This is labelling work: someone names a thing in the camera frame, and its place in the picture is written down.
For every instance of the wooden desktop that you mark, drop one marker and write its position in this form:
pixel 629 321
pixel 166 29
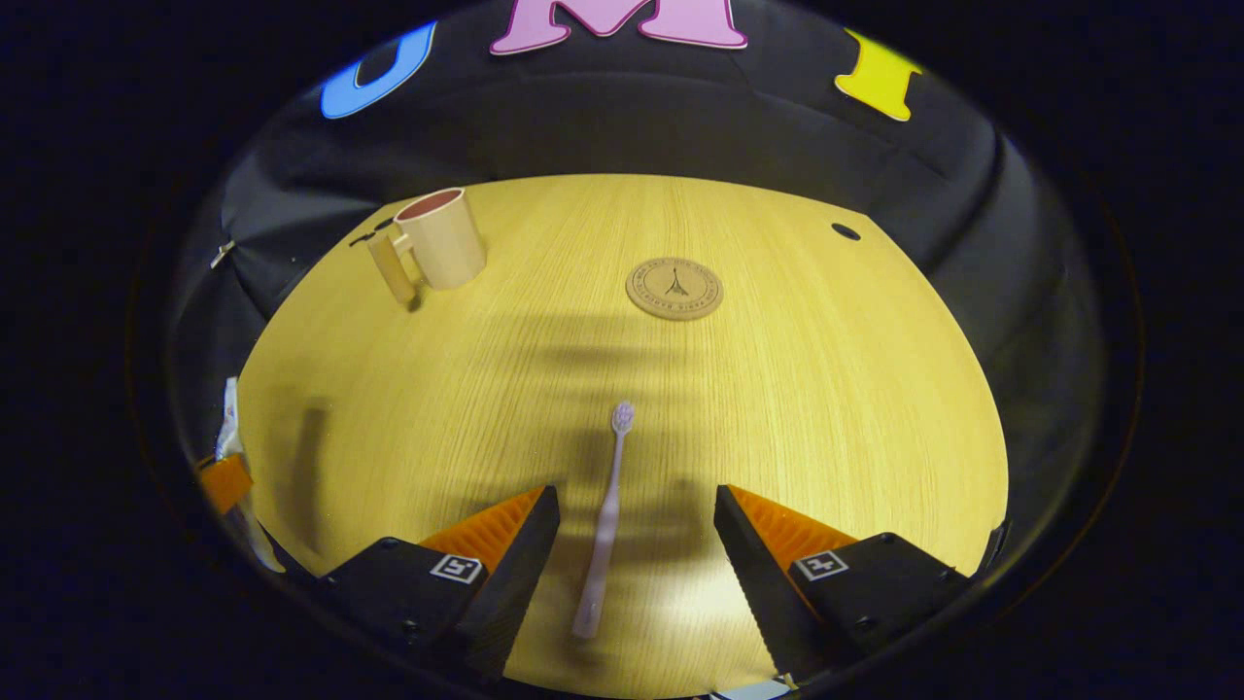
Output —
pixel 777 389

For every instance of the black backdrop cloth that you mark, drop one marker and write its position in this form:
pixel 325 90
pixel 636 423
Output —
pixel 680 107

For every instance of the white toothpaste tube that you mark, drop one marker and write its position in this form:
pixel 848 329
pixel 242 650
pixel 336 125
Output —
pixel 230 428

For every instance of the silver backdrop clip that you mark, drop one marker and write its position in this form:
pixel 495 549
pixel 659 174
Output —
pixel 223 254

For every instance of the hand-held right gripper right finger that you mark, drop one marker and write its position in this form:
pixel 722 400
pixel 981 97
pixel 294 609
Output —
pixel 753 574

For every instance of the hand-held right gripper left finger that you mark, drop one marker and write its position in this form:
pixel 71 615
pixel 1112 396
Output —
pixel 520 583

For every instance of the round wooden coaster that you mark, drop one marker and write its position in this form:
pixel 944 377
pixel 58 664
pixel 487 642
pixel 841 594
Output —
pixel 674 289

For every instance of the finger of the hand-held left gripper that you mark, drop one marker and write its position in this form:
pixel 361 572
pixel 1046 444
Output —
pixel 225 483

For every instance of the pale pink toothbrush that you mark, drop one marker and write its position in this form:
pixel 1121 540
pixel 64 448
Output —
pixel 607 515

